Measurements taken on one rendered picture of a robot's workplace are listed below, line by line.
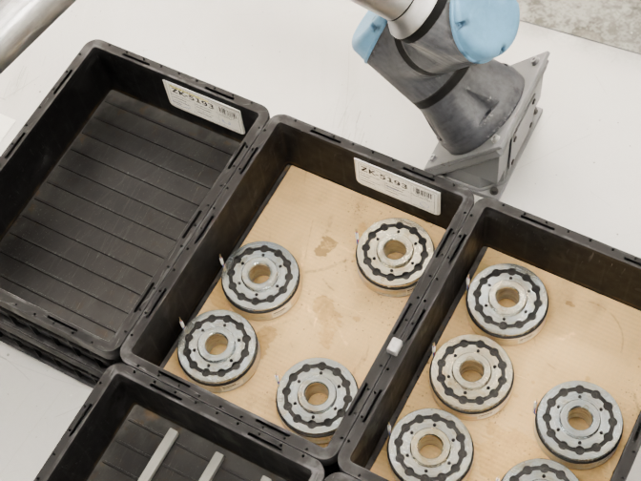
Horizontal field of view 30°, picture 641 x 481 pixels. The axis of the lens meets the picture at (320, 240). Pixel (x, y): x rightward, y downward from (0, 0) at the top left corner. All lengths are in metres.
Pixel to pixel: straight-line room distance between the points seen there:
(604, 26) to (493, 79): 1.21
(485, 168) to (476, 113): 0.09
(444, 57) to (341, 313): 0.36
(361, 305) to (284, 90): 0.48
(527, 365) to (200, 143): 0.56
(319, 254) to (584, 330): 0.36
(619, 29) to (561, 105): 1.01
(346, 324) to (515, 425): 0.25
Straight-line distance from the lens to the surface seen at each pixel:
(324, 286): 1.58
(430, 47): 1.55
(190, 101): 1.69
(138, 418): 1.55
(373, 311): 1.56
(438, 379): 1.49
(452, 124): 1.70
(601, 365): 1.54
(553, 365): 1.54
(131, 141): 1.75
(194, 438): 1.53
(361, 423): 1.40
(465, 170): 1.76
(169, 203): 1.68
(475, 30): 1.52
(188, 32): 2.01
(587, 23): 2.89
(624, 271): 1.51
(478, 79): 1.69
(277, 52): 1.96
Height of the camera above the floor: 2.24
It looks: 61 degrees down
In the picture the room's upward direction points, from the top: 10 degrees counter-clockwise
